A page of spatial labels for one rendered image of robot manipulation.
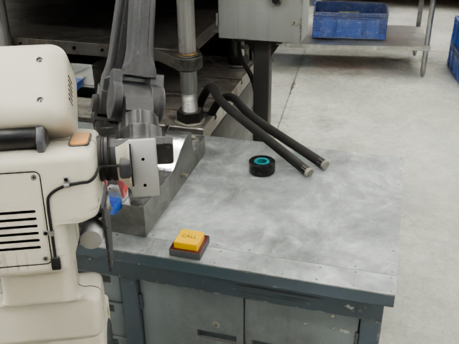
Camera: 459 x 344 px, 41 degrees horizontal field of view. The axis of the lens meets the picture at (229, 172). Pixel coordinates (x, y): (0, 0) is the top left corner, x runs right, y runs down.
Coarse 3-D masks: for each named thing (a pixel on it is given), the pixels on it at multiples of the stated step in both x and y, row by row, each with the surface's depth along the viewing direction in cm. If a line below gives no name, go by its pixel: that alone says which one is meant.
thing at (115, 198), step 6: (108, 186) 157; (114, 186) 157; (108, 192) 155; (114, 192) 154; (120, 192) 154; (114, 198) 154; (120, 198) 154; (126, 198) 157; (114, 204) 151; (120, 204) 154; (114, 210) 152
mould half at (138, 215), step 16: (176, 144) 176; (192, 144) 191; (176, 160) 173; (192, 160) 187; (160, 176) 168; (176, 176) 174; (128, 192) 159; (160, 192) 163; (176, 192) 176; (128, 208) 154; (144, 208) 154; (160, 208) 164; (80, 224) 161; (112, 224) 158; (128, 224) 157; (144, 224) 155
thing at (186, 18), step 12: (180, 0) 203; (192, 0) 204; (180, 12) 205; (192, 12) 206; (180, 24) 207; (192, 24) 207; (180, 36) 209; (192, 36) 209; (180, 48) 211; (192, 48) 211; (228, 60) 283; (180, 72) 216; (192, 72) 215; (180, 84) 219; (192, 84) 217; (192, 96) 219; (180, 108) 226; (192, 108) 221; (180, 120) 223; (192, 120) 222; (204, 120) 225
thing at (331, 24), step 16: (320, 16) 499; (336, 16) 497; (352, 16) 495; (368, 16) 493; (384, 16) 491; (320, 32) 505; (336, 32) 503; (352, 32) 501; (368, 32) 499; (384, 32) 498
